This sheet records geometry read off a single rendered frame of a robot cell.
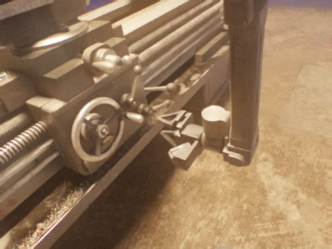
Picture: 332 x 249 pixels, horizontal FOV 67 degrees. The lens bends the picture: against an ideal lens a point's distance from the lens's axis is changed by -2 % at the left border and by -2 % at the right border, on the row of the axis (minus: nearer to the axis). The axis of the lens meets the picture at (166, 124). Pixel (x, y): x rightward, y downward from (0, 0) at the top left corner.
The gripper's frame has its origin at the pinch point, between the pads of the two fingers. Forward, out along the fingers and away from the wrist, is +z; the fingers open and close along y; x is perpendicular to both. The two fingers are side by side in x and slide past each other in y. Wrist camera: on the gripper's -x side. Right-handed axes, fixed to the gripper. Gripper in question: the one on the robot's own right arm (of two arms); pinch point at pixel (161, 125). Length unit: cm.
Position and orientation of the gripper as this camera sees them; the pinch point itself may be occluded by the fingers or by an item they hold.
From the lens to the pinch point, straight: 75.5
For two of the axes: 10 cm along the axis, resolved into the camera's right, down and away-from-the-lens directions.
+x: 5.3, -6.1, 5.9
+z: -8.3, -2.4, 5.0
